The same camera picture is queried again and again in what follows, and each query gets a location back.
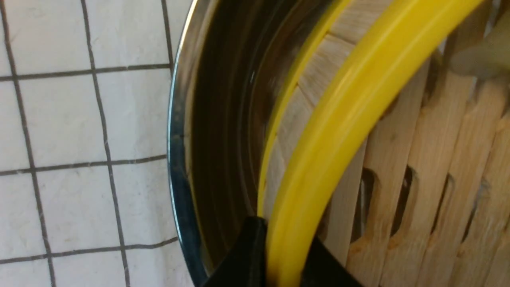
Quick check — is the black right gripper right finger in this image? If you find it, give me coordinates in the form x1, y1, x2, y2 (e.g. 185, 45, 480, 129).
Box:
300, 237, 362, 287

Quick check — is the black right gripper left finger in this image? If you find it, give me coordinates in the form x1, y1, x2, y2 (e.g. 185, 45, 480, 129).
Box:
203, 216, 267, 287

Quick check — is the bamboo steamer with yellow rim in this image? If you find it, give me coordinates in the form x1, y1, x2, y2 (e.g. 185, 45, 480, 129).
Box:
257, 0, 509, 287

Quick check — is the stainless steel pot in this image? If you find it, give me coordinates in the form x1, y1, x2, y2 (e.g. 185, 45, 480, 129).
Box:
167, 0, 332, 287

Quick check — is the white checkered tablecloth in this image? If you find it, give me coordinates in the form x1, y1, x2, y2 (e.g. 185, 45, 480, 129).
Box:
1, 0, 193, 287

